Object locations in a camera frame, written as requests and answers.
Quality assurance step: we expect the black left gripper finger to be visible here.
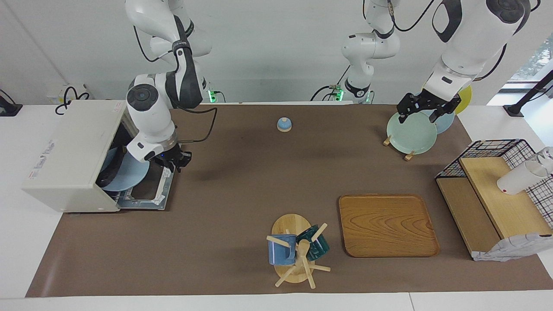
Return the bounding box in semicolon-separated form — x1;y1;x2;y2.
397;93;417;124
430;96;462;126

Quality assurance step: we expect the glass oven door with handle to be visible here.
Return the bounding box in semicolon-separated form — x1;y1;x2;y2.
116;166;175;211

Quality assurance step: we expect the cream toaster oven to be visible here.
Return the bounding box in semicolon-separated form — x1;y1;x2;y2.
22;100;131;213

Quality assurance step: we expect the light blue racked plate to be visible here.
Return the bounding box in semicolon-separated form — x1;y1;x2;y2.
421;108;455;134

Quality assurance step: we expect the yellow plate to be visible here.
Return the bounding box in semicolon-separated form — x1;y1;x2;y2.
456;85;473;115

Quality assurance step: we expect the pale green plate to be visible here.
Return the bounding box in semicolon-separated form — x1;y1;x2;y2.
387;110;438;155

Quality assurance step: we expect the wooden plate rack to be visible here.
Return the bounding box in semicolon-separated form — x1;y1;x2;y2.
383;135;415;162

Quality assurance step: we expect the brown table mat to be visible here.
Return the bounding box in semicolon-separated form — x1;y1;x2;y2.
25;104;553;298

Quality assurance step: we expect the white cup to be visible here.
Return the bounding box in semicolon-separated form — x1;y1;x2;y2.
497;161;548;195

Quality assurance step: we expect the clear glass cup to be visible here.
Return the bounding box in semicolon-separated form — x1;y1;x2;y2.
531;147;553;175

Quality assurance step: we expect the light wooden shelf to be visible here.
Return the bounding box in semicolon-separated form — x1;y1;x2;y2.
435;157;553;260

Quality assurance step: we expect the wooden mug tree stand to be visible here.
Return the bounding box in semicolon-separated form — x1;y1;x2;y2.
266;214;331;289

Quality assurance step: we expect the brown wooden tray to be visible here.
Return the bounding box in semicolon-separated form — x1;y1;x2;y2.
338;194;440;258

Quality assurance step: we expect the blue mug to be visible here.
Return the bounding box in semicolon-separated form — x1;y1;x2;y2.
268;234;298;266

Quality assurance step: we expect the grey patterned cloth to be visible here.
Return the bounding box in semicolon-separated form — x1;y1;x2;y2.
472;233;553;262

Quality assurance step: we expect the dark green mug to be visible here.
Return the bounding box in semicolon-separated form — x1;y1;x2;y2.
296;225;330;261

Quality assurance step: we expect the black table clamp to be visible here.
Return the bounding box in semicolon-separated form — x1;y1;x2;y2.
0;89;23;117

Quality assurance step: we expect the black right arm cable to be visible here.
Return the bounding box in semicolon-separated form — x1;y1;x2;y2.
133;26;218;144

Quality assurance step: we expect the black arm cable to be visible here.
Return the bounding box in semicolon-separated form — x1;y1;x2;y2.
133;26;218;144
389;0;437;33

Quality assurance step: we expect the black wire basket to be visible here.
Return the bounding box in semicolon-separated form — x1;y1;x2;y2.
435;139;553;229

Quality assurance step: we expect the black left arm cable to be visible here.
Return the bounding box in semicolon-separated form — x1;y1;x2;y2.
389;0;437;33

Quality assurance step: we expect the black stand bracket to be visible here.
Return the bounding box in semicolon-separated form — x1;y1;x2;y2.
503;69;553;117

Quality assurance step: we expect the black left base cable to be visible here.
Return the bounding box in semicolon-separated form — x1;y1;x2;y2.
310;65;351;102

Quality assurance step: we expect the white wall socket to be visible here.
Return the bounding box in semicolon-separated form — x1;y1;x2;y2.
57;84;90;105

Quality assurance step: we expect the black oven power cable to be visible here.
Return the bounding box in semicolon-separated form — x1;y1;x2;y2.
55;86;90;115

